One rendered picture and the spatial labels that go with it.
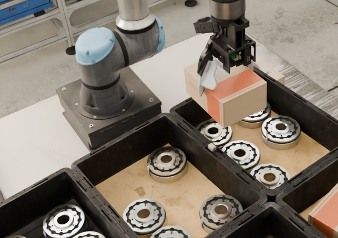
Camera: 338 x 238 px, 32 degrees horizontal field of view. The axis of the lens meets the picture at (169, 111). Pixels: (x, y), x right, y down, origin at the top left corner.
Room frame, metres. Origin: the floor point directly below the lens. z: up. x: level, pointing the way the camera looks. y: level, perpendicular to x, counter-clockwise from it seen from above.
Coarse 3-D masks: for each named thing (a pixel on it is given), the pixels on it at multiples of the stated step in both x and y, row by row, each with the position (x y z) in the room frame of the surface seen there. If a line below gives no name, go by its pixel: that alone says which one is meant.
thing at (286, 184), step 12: (264, 72) 1.28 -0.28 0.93; (276, 84) 1.22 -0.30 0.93; (300, 96) 1.16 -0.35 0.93; (180, 108) 1.18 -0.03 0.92; (312, 108) 1.11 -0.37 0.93; (180, 120) 1.13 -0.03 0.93; (336, 120) 1.05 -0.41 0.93; (228, 156) 0.98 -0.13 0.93; (324, 156) 0.94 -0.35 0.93; (240, 168) 0.93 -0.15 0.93; (312, 168) 0.90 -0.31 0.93; (252, 180) 0.89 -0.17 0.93; (288, 180) 0.88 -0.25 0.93; (264, 192) 0.85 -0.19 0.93; (276, 192) 0.85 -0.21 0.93
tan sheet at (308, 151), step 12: (240, 132) 1.16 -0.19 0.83; (252, 132) 1.15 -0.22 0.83; (264, 144) 1.10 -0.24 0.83; (300, 144) 1.08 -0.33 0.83; (312, 144) 1.08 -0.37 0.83; (264, 156) 1.06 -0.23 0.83; (276, 156) 1.05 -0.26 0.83; (288, 156) 1.04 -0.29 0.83; (300, 156) 1.04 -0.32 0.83; (312, 156) 1.03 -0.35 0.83; (288, 168) 1.00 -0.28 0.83; (300, 168) 1.00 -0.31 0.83
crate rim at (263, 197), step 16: (144, 128) 1.12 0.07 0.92; (112, 144) 1.07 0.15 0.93; (80, 160) 1.03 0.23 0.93; (224, 160) 0.97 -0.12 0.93; (80, 176) 0.97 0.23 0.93; (240, 176) 0.91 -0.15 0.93; (96, 192) 0.92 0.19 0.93; (256, 192) 0.85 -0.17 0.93; (112, 208) 0.86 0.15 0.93; (256, 208) 0.81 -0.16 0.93; (224, 224) 0.78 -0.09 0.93
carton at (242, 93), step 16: (192, 64) 1.11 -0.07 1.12; (192, 80) 1.07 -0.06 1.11; (224, 80) 1.03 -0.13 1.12; (240, 80) 1.02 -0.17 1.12; (256, 80) 1.02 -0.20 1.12; (192, 96) 1.07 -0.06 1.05; (208, 96) 1.00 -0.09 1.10; (224, 96) 0.98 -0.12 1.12; (240, 96) 0.97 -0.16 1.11; (256, 96) 0.99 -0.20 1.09; (208, 112) 1.01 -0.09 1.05; (224, 112) 0.96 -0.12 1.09; (240, 112) 0.97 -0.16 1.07; (256, 112) 0.99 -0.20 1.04
